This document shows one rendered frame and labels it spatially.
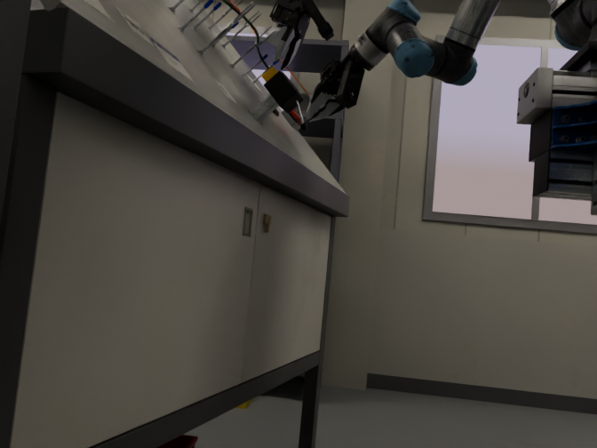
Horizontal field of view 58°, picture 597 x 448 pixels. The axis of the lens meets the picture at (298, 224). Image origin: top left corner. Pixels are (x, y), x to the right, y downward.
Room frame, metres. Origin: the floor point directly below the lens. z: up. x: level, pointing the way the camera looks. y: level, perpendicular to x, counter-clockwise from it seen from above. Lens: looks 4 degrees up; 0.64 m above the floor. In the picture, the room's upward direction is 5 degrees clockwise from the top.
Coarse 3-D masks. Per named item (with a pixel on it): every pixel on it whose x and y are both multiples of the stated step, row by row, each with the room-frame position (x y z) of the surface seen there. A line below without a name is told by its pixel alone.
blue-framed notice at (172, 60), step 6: (156, 42) 0.74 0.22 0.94; (162, 48) 0.74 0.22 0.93; (162, 54) 0.71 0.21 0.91; (168, 54) 0.75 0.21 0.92; (168, 60) 0.72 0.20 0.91; (174, 60) 0.76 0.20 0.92; (174, 66) 0.73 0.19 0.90; (180, 66) 0.77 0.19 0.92; (180, 72) 0.74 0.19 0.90; (186, 72) 0.77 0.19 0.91
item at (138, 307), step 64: (64, 128) 0.56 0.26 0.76; (128, 128) 0.66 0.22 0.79; (64, 192) 0.57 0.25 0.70; (128, 192) 0.67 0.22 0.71; (192, 192) 0.82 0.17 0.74; (256, 192) 1.04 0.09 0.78; (64, 256) 0.58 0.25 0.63; (128, 256) 0.68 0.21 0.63; (192, 256) 0.84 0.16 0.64; (64, 320) 0.59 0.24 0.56; (128, 320) 0.70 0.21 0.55; (192, 320) 0.86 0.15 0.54; (64, 384) 0.60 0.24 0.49; (128, 384) 0.71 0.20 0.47; (192, 384) 0.88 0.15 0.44
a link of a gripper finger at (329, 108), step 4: (328, 100) 1.31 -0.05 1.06; (332, 100) 1.30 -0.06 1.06; (324, 104) 1.34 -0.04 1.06; (328, 104) 1.30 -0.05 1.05; (332, 104) 1.30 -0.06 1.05; (336, 104) 1.30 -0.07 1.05; (320, 108) 1.33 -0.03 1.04; (324, 108) 1.31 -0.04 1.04; (328, 108) 1.31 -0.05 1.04; (332, 108) 1.31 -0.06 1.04; (320, 112) 1.32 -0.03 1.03; (324, 112) 1.32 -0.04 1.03; (328, 112) 1.32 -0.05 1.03; (316, 116) 1.33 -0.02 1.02; (320, 116) 1.33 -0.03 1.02; (324, 116) 1.33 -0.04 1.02; (308, 120) 1.34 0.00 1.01; (312, 120) 1.34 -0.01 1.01
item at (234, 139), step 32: (32, 32) 0.50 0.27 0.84; (64, 32) 0.49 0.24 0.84; (96, 32) 0.53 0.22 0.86; (32, 64) 0.50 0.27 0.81; (64, 64) 0.49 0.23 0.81; (96, 64) 0.53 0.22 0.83; (128, 64) 0.58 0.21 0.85; (96, 96) 0.56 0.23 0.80; (128, 96) 0.59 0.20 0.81; (160, 96) 0.64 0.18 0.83; (192, 96) 0.71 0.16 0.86; (160, 128) 0.68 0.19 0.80; (192, 128) 0.72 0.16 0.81; (224, 128) 0.81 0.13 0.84; (224, 160) 0.86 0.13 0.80; (256, 160) 0.93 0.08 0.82; (288, 160) 1.08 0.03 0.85; (288, 192) 1.17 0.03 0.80; (320, 192) 1.31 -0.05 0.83
